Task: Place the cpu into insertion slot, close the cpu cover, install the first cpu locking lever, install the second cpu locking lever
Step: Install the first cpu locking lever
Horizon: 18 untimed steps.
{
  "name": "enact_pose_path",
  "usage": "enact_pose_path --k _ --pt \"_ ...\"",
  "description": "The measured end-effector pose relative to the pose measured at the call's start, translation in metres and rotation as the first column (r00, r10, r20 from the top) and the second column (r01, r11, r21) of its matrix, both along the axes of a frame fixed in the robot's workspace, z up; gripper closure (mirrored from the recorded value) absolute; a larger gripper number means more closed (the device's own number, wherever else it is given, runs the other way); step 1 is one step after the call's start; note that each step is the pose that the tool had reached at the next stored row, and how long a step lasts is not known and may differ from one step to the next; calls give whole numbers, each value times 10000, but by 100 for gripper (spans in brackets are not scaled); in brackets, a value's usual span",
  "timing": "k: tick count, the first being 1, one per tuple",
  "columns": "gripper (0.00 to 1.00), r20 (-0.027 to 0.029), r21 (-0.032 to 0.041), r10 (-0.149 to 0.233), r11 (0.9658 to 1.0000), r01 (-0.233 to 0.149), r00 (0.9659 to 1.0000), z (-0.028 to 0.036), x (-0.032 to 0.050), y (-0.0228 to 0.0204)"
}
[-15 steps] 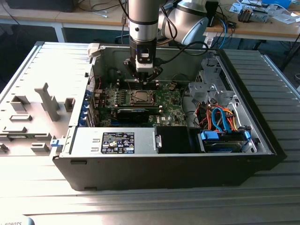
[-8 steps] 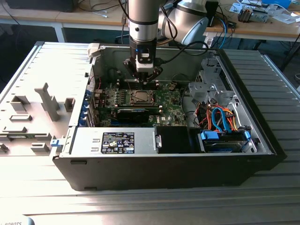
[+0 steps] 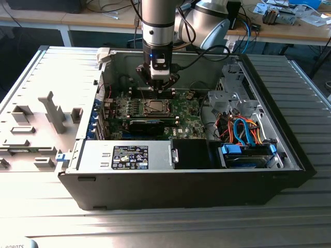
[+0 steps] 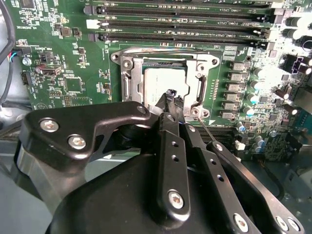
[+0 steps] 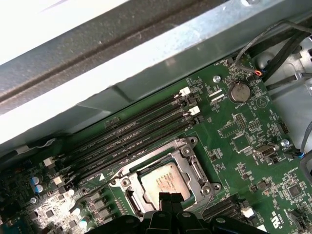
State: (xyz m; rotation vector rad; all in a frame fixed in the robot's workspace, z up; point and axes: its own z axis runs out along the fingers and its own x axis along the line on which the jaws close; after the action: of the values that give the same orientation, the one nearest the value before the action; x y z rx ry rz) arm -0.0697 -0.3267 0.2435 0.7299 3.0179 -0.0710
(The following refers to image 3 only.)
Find black camera cable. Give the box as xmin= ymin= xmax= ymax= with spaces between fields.
xmin=174 ymin=45 xmax=231 ymax=71

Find black graphics card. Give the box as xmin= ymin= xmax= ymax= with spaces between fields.
xmin=128 ymin=118 xmax=166 ymax=137

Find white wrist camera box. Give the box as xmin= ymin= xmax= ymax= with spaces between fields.
xmin=149 ymin=53 xmax=173 ymax=80

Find grey power supply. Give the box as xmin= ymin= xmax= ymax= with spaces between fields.
xmin=65 ymin=140 xmax=174 ymax=173

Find hard disk in blue carrier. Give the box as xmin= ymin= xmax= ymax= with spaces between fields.
xmin=218 ymin=143 xmax=279 ymax=169

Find blue card retainer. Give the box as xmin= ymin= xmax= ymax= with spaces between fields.
xmin=87 ymin=98 xmax=103 ymax=140

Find orange power wires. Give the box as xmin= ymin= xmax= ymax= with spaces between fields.
xmin=219 ymin=115 xmax=265 ymax=143

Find blue box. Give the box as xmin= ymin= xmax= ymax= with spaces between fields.
xmin=289 ymin=0 xmax=322 ymax=7

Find black PC case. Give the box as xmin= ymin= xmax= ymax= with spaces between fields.
xmin=57 ymin=46 xmax=318 ymax=211

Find green motherboard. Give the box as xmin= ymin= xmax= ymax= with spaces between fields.
xmin=103 ymin=89 xmax=209 ymax=142

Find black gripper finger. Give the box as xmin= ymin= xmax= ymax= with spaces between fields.
xmin=135 ymin=65 xmax=159 ymax=91
xmin=158 ymin=72 xmax=181 ymax=94

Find blue data wire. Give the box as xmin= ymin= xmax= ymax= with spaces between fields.
xmin=232 ymin=116 xmax=258 ymax=148

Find grey metal bracket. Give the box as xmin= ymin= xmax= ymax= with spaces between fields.
xmin=169 ymin=144 xmax=180 ymax=164

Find wooden desk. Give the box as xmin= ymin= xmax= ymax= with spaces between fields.
xmin=0 ymin=0 xmax=143 ymax=47
xmin=223 ymin=0 xmax=331 ymax=54

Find white papers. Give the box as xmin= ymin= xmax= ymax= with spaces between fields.
xmin=297 ymin=10 xmax=331 ymax=27

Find copper finned cooler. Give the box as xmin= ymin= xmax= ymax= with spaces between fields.
xmin=262 ymin=7 xmax=279 ymax=26

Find metal drive cage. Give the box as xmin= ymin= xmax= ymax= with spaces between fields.
xmin=208 ymin=63 xmax=262 ymax=119

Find CPU socket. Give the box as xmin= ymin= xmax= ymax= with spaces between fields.
xmin=143 ymin=99 xmax=173 ymax=116

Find printed white sheet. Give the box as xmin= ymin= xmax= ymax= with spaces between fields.
xmin=252 ymin=2 xmax=271 ymax=14

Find black RAM slot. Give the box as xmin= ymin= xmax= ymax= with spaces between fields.
xmin=130 ymin=96 xmax=177 ymax=100
xmin=129 ymin=117 xmax=179 ymax=121
xmin=130 ymin=90 xmax=177 ymax=94
xmin=130 ymin=93 xmax=177 ymax=97
xmin=129 ymin=115 xmax=179 ymax=119
xmin=130 ymin=88 xmax=177 ymax=92

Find metal bracket device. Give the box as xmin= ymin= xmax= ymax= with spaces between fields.
xmin=278 ymin=9 xmax=297 ymax=26

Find white plastic block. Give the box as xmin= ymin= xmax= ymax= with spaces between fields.
xmin=96 ymin=48 xmax=112 ymax=64

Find black power supply label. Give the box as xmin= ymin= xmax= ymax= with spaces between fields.
xmin=111 ymin=145 xmax=149 ymax=170

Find grey parts rack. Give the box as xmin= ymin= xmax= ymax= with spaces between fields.
xmin=0 ymin=90 xmax=85 ymax=173

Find black monitor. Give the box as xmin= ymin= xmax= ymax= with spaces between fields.
xmin=5 ymin=0 xmax=83 ymax=14

